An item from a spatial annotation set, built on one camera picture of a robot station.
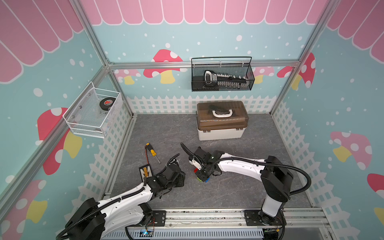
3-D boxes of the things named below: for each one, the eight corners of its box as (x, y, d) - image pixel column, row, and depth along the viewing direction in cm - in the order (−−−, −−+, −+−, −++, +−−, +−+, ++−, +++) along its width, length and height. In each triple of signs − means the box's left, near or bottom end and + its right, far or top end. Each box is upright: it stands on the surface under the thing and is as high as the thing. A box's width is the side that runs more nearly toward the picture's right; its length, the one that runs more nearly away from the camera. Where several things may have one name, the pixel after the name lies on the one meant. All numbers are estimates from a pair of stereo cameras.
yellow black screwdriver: (158, 165, 95) (157, 163, 93) (145, 145, 104) (144, 143, 102) (162, 162, 96) (162, 160, 94) (150, 143, 105) (149, 141, 103)
